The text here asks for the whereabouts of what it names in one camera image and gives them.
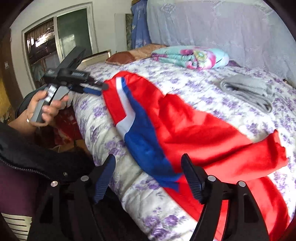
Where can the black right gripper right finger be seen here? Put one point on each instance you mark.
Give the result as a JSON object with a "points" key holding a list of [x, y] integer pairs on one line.
{"points": [[244, 220]]}

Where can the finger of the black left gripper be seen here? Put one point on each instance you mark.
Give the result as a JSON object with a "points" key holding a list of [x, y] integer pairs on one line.
{"points": [[82, 90], [96, 83]]}

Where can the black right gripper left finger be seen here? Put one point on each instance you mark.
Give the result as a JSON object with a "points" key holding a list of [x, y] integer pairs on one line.
{"points": [[74, 203]]}

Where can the red pants with striped sides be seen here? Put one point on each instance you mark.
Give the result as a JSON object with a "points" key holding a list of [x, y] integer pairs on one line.
{"points": [[159, 128]]}

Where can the person's left hand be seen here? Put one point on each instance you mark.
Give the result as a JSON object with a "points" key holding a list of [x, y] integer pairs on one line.
{"points": [[48, 111]]}

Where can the black jacket sleeve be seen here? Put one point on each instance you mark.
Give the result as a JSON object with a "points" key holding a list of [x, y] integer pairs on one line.
{"points": [[34, 181]]}

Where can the brown satin pillow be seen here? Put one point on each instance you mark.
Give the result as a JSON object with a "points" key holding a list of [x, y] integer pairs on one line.
{"points": [[126, 57]]}

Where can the white framed window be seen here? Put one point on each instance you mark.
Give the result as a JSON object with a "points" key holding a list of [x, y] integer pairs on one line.
{"points": [[47, 41]]}

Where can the blue patterned curtain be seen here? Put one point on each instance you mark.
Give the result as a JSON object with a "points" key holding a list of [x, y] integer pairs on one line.
{"points": [[140, 32]]}

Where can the purple floral bed quilt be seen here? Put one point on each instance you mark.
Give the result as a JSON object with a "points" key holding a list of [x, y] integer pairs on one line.
{"points": [[237, 123]]}

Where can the folded teal floral blanket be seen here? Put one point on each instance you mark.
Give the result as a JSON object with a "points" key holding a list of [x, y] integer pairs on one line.
{"points": [[192, 57]]}

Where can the folded grey garment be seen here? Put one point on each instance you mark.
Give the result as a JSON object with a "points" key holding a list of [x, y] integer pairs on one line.
{"points": [[254, 91]]}

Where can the lavender lace curtain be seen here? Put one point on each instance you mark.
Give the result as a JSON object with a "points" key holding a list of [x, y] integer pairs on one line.
{"points": [[250, 32]]}

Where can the gold picture frame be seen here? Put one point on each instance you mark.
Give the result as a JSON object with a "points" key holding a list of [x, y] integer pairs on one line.
{"points": [[93, 59]]}

